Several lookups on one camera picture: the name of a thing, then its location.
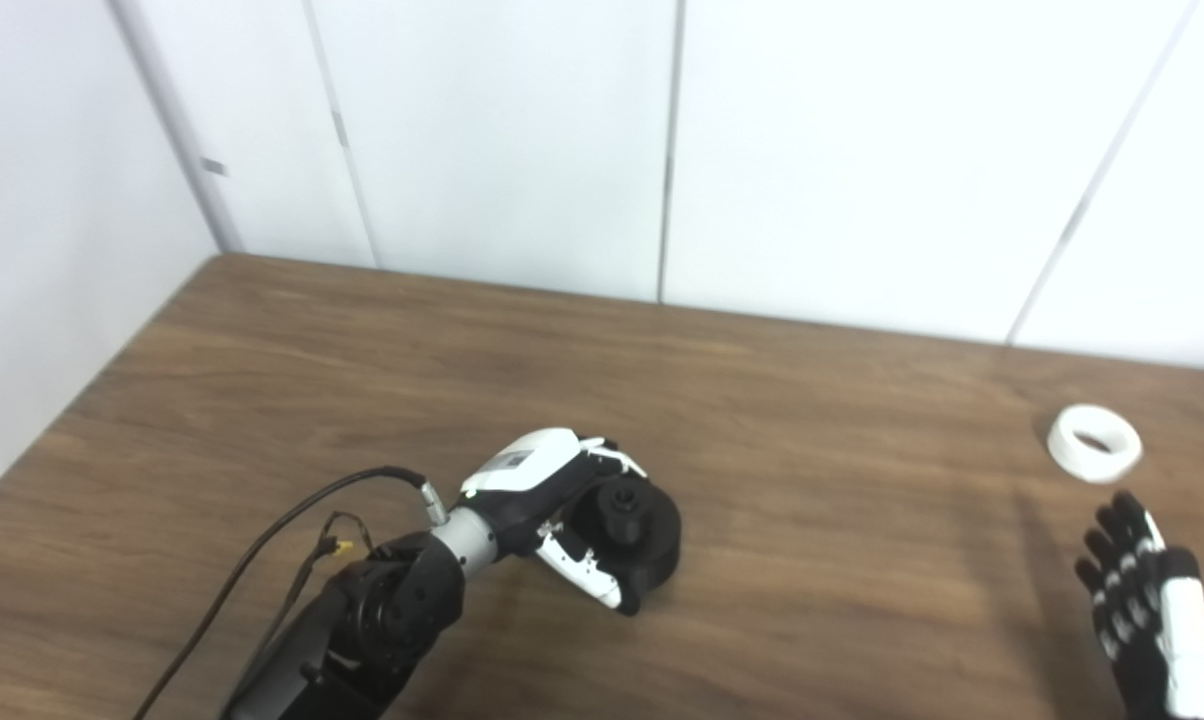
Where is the round black stepped part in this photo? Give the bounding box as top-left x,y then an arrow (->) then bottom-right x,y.
570,476 -> 683,613

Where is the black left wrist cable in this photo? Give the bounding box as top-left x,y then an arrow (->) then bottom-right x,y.
132,466 -> 450,720

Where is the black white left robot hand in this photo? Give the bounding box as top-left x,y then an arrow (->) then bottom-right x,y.
459,428 -> 653,616

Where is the thin left arm wire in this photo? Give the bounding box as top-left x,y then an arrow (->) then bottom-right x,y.
262,512 -> 375,656

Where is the white plastic ring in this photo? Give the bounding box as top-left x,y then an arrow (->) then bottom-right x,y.
1047,404 -> 1144,485

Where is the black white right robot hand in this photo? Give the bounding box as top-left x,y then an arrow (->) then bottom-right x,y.
1075,490 -> 1204,720

